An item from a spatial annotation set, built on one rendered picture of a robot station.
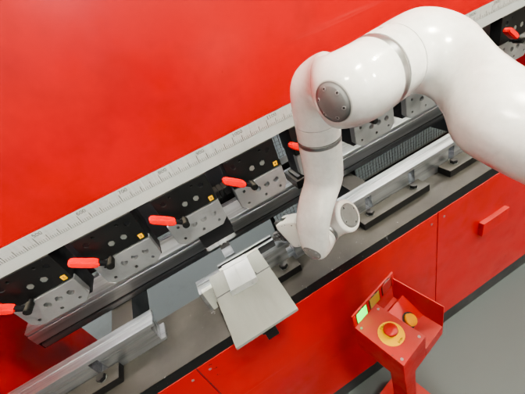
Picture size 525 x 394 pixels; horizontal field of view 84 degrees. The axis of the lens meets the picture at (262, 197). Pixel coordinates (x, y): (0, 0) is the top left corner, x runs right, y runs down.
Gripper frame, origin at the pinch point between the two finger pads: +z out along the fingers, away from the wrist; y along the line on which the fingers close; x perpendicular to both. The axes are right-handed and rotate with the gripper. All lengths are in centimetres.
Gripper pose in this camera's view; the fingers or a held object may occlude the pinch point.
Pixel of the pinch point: (278, 235)
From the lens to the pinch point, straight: 99.0
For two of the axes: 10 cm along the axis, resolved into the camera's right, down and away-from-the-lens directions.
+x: -5.5, 6.3, -5.5
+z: -5.1, 2.7, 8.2
